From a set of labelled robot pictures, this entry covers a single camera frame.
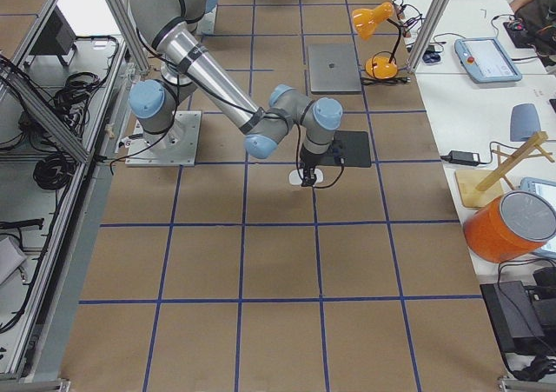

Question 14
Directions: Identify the orange desk lamp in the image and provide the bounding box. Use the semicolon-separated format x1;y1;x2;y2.
351;1;412;85

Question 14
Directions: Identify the wooden stand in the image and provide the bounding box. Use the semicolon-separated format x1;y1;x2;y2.
455;131;555;209

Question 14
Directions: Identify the black box device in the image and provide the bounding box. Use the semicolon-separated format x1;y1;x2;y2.
480;281;547;355

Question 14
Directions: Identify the black power adapter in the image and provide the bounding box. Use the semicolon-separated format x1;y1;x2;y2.
445;150;480;166

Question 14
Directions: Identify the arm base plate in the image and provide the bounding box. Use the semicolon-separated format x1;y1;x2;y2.
196;7;218;36
124;110;202;167

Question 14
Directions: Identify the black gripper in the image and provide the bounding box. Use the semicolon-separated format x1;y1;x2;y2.
299;146;345;187

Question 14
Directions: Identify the black mousepad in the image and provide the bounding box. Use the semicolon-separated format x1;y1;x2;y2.
319;130;372;168

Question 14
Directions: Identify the silver laptop notebook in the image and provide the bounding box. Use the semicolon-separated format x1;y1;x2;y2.
308;43;361;95

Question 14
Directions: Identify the aluminium frame post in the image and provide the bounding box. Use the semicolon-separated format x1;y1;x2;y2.
407;0;449;74

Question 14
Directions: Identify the white computer mouse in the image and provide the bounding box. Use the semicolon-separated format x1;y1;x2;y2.
288;169;324;187

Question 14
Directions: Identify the grey oval pad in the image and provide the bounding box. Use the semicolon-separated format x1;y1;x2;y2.
509;103;540;142

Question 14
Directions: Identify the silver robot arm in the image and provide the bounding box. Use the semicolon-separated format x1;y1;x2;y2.
129;0;343;189

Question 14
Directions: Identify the orange cylindrical container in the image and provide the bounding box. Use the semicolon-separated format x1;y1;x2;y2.
463;190;555;263

